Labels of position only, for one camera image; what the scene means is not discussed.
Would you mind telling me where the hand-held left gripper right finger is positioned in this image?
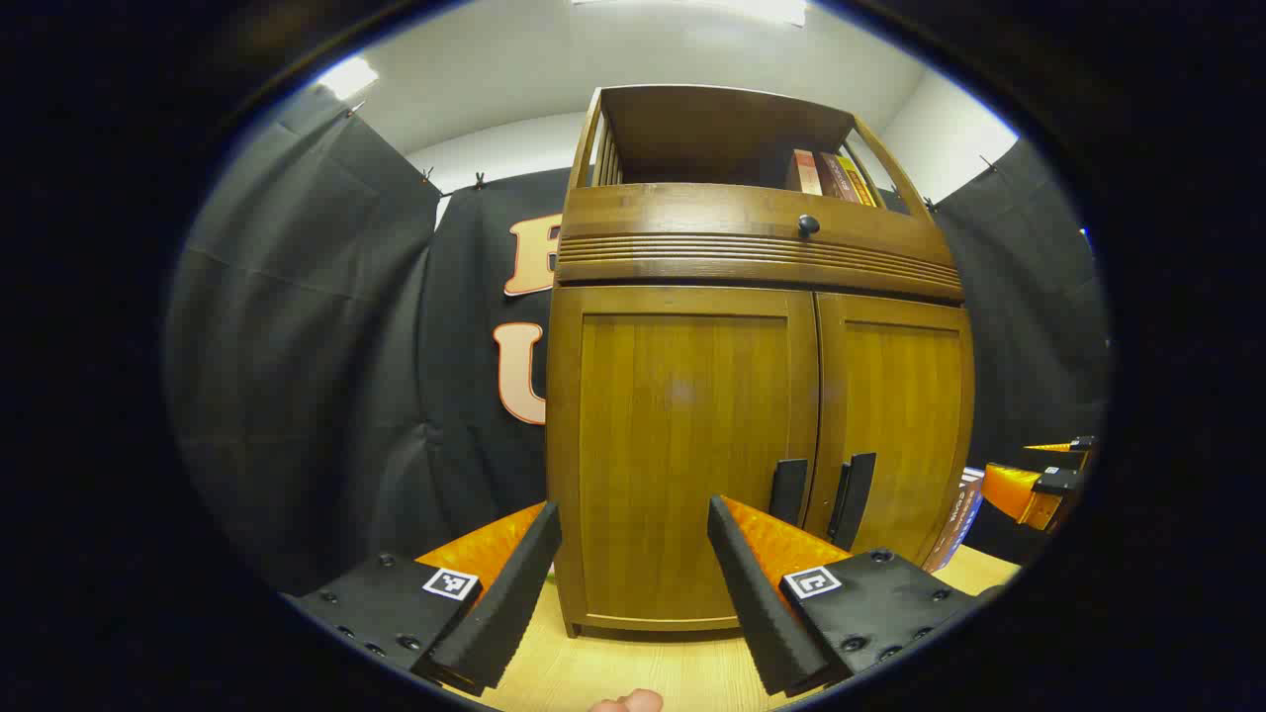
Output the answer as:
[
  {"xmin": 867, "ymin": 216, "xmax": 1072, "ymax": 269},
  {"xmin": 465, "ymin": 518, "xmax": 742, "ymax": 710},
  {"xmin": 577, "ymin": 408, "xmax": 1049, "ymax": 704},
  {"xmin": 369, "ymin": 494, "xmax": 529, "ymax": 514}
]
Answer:
[{"xmin": 707, "ymin": 494, "xmax": 1005, "ymax": 698}]

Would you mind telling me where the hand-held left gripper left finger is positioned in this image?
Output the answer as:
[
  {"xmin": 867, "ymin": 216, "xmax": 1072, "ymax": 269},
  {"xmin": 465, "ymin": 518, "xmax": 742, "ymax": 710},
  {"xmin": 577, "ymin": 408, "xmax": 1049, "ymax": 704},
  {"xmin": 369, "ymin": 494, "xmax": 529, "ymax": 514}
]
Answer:
[{"xmin": 282, "ymin": 499, "xmax": 563, "ymax": 698}]

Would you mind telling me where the black door handle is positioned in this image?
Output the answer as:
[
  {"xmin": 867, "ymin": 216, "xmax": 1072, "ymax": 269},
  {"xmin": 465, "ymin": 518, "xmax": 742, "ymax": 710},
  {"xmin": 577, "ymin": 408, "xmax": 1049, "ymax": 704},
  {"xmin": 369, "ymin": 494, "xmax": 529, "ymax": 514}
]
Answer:
[
  {"xmin": 769, "ymin": 458, "xmax": 809, "ymax": 527},
  {"xmin": 827, "ymin": 452, "xmax": 877, "ymax": 552}
]

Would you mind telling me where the wooden cabinet door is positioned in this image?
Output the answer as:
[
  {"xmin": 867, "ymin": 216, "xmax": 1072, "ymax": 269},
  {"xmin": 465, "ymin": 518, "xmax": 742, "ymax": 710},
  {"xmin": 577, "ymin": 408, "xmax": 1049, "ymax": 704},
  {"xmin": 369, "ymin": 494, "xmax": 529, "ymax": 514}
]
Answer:
[
  {"xmin": 549, "ymin": 287, "xmax": 820, "ymax": 632},
  {"xmin": 813, "ymin": 292, "xmax": 975, "ymax": 570}
]

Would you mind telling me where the wooden double-door shoe cabinet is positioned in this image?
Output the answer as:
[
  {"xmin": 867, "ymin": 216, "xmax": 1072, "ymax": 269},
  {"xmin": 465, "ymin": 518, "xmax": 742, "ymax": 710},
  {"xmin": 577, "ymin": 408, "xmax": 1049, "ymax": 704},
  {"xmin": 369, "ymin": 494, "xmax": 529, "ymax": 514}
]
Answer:
[{"xmin": 544, "ymin": 84, "xmax": 975, "ymax": 639}]

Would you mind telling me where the blue book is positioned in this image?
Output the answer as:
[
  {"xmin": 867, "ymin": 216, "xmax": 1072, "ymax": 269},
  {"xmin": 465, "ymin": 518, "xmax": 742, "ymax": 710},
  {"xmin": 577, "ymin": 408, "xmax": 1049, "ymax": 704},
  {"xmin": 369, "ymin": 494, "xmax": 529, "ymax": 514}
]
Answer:
[{"xmin": 925, "ymin": 467, "xmax": 985, "ymax": 575}]

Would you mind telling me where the black backdrop cloth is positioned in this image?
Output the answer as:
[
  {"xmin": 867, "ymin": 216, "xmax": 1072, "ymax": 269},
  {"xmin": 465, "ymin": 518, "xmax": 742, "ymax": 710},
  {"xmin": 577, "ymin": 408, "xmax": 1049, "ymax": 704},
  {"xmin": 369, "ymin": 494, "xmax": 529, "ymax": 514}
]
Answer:
[{"xmin": 163, "ymin": 84, "xmax": 1114, "ymax": 599}]

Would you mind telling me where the yellow book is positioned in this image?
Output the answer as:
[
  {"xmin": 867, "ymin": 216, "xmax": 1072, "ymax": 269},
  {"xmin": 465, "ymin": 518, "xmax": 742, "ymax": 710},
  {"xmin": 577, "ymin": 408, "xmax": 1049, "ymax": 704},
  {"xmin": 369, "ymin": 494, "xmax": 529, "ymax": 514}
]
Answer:
[{"xmin": 836, "ymin": 153, "xmax": 878, "ymax": 208}]

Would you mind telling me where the dark brown slim book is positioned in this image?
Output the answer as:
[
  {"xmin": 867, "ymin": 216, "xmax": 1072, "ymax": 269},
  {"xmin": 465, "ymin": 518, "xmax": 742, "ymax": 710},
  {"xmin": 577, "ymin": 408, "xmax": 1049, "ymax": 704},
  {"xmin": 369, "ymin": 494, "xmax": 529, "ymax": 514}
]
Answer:
[{"xmin": 816, "ymin": 151, "xmax": 854, "ymax": 202}]

